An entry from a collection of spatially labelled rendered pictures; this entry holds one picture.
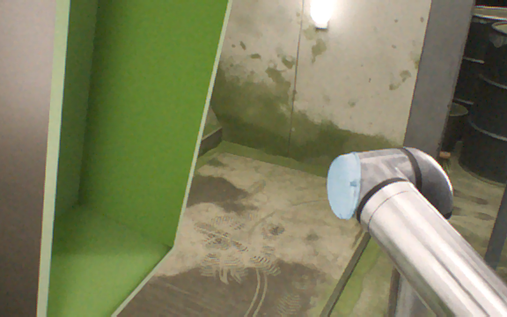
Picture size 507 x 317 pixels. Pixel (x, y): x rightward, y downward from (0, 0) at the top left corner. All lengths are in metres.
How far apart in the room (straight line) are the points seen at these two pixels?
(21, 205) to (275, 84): 2.28
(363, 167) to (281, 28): 2.06
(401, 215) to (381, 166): 0.11
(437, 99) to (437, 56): 0.21
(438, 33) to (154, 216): 1.71
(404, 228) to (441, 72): 1.94
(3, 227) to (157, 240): 0.73
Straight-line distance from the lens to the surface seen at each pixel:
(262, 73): 3.02
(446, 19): 2.69
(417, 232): 0.84
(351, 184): 0.91
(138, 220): 1.59
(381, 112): 2.84
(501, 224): 2.07
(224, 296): 2.05
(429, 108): 2.79
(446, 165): 3.43
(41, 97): 0.75
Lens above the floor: 1.36
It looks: 25 degrees down
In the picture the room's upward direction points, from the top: 4 degrees clockwise
